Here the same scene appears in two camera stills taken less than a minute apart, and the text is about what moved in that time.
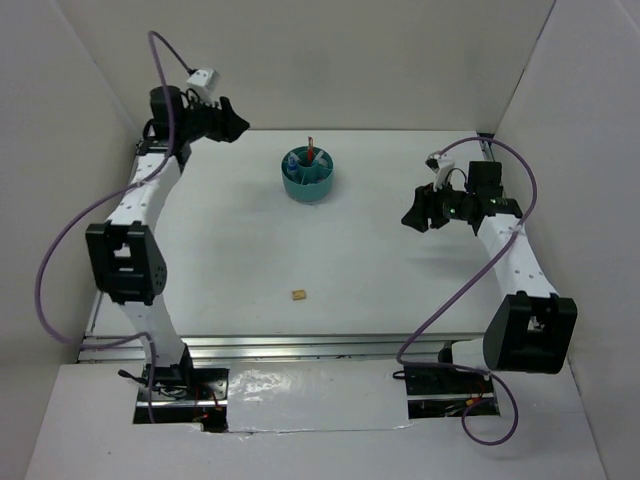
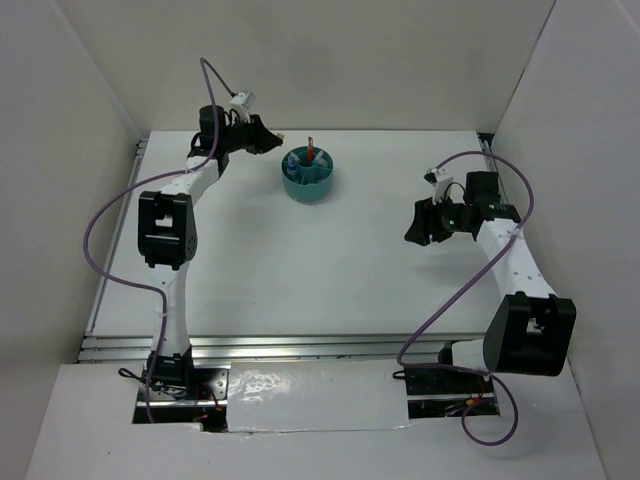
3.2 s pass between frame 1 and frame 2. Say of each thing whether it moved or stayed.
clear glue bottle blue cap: stayed
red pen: stayed
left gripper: moved
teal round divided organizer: stayed
